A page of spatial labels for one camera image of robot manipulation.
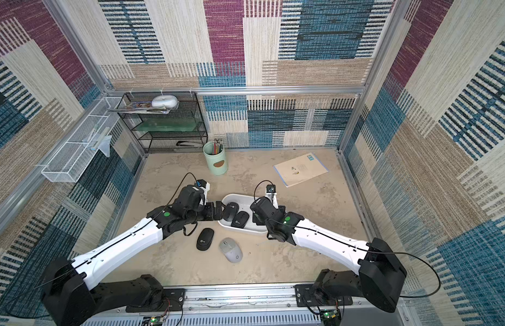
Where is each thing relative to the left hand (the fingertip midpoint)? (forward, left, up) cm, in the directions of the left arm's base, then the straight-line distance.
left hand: (217, 206), depth 81 cm
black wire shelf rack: (+48, +38, -9) cm, 62 cm away
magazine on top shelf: (+40, +36, +19) cm, 57 cm away
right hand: (0, -18, -2) cm, 18 cm away
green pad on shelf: (+38, +25, +11) cm, 47 cm away
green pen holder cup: (+28, +4, -1) cm, 28 cm away
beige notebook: (+30, -39, -14) cm, 51 cm away
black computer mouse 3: (+1, -8, -13) cm, 16 cm away
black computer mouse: (-8, +6, -12) cm, 16 cm away
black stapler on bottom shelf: (+41, +23, -4) cm, 47 cm away
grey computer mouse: (-13, -5, -13) cm, 19 cm away
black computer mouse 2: (+5, -4, -12) cm, 14 cm away
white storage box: (+9, -10, -12) cm, 18 cm away
